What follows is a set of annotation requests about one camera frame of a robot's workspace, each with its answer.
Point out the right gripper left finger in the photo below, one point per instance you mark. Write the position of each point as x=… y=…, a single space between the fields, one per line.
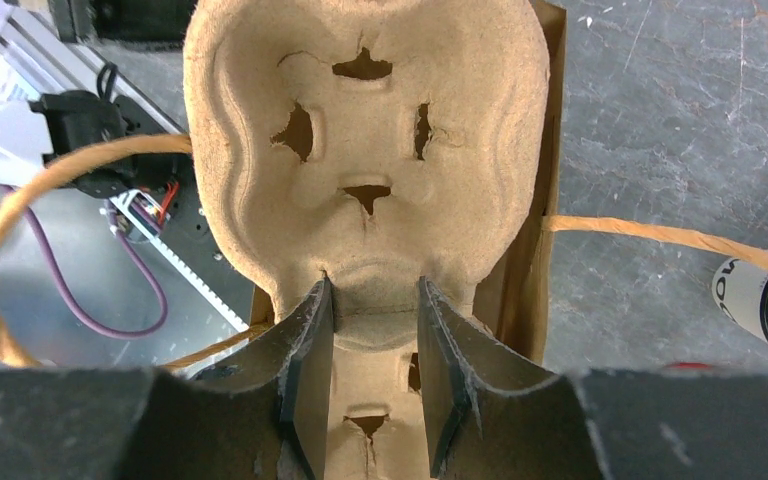
x=260 y=413

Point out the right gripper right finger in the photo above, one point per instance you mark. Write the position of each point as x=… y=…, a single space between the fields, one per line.
x=490 y=413

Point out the white paper coffee cup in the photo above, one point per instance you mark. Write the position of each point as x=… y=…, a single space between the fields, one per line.
x=740 y=290

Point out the single brown pulp cup carrier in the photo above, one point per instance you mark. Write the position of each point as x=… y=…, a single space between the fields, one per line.
x=370 y=143

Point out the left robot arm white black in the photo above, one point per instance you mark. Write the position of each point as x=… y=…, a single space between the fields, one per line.
x=34 y=133

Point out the red horseshoe shaped object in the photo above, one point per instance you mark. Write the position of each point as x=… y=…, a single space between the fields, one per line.
x=689 y=365

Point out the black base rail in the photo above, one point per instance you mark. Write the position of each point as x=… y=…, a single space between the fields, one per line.
x=156 y=193

